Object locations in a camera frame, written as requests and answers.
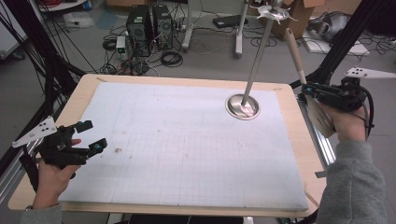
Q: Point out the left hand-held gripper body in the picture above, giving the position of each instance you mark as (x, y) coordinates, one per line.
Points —
(59, 149)

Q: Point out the white stand leg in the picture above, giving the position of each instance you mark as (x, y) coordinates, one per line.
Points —
(188, 31)
(240, 34)

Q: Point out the white cabinet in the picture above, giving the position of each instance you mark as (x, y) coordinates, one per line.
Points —
(9, 37)

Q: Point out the aluminium rail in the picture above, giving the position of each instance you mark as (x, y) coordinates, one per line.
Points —
(9, 183)
(325, 152)

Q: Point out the person's right hand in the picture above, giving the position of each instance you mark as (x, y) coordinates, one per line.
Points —
(350, 126)

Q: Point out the small white box device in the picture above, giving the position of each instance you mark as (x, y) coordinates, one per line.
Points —
(120, 46)

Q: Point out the white flat board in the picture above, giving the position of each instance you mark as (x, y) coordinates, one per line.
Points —
(342, 48)

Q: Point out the cardboard box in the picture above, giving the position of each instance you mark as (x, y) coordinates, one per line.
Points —
(299, 18)

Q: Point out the flat black device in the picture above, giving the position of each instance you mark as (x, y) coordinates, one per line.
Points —
(229, 21)

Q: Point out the grey rounded appliance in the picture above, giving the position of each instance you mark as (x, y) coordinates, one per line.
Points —
(330, 26)

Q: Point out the black computer tower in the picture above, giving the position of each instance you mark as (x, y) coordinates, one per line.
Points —
(138, 31)
(162, 28)

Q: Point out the metal hook rack stand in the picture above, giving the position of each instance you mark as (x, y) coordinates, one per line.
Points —
(243, 107)

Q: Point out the beige slotted spatula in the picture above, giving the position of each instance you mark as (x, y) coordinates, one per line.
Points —
(294, 53)

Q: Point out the wristwatch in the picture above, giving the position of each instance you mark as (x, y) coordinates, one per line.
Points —
(29, 207)

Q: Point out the person's left hand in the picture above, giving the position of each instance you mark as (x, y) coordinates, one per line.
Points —
(49, 186)

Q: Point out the white round table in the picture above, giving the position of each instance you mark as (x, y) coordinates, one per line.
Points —
(62, 5)

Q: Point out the black metal frame strut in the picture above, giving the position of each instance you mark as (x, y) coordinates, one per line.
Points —
(53, 71)
(344, 46)

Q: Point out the white grid mat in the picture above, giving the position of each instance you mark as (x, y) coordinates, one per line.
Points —
(155, 140)

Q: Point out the clear plastic bag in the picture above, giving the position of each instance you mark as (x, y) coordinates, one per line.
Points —
(77, 20)

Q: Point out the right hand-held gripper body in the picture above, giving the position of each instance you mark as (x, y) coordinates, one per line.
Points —
(342, 98)

